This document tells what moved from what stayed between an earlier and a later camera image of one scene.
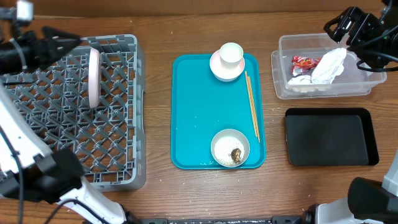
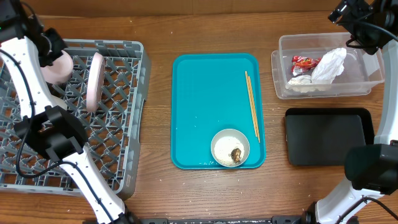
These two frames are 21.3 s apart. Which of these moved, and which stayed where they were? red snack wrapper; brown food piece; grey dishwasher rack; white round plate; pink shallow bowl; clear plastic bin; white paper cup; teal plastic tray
Moved: white round plate; white paper cup; pink shallow bowl
Stayed: clear plastic bin; brown food piece; grey dishwasher rack; red snack wrapper; teal plastic tray
